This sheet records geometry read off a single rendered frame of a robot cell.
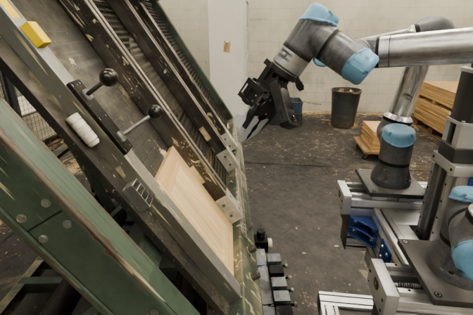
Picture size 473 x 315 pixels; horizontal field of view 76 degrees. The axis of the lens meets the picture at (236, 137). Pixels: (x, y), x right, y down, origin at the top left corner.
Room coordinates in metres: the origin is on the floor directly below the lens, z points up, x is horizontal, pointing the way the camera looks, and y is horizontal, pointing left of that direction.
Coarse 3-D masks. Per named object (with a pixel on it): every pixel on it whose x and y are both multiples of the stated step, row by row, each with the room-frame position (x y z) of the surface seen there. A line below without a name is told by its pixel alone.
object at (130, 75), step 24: (72, 0) 1.02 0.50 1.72; (96, 24) 1.02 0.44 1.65; (96, 48) 1.02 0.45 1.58; (120, 48) 1.03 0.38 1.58; (120, 72) 1.02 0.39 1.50; (144, 96) 1.02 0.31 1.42; (168, 120) 1.02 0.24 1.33; (168, 144) 1.02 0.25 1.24; (192, 144) 1.06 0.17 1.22; (216, 192) 1.03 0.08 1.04; (240, 216) 1.03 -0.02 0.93
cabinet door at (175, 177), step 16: (176, 160) 0.96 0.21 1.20; (160, 176) 0.79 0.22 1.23; (176, 176) 0.88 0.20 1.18; (192, 176) 0.99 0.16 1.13; (176, 192) 0.81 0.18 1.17; (192, 192) 0.91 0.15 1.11; (192, 208) 0.83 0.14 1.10; (208, 208) 0.94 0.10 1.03; (192, 224) 0.76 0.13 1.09; (208, 224) 0.85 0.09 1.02; (224, 224) 0.96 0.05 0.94; (208, 240) 0.78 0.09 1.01; (224, 240) 0.87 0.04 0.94; (224, 256) 0.79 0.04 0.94
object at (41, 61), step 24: (0, 24) 0.65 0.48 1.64; (24, 48) 0.65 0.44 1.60; (48, 48) 0.70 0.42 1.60; (48, 72) 0.65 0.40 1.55; (72, 96) 0.66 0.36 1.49; (96, 144) 0.66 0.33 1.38; (120, 168) 0.66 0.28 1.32; (144, 168) 0.70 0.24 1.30; (168, 216) 0.66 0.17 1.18; (192, 240) 0.66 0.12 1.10; (216, 264) 0.68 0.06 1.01
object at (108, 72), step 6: (102, 72) 0.62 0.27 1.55; (108, 72) 0.62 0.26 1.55; (114, 72) 0.63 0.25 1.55; (102, 78) 0.61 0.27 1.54; (108, 78) 0.61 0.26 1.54; (114, 78) 0.62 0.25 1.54; (96, 84) 0.65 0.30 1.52; (102, 84) 0.64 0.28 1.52; (108, 84) 0.62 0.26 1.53; (114, 84) 0.63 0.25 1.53; (84, 90) 0.67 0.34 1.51; (90, 90) 0.66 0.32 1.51; (84, 96) 0.67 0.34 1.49; (90, 96) 0.68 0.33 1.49
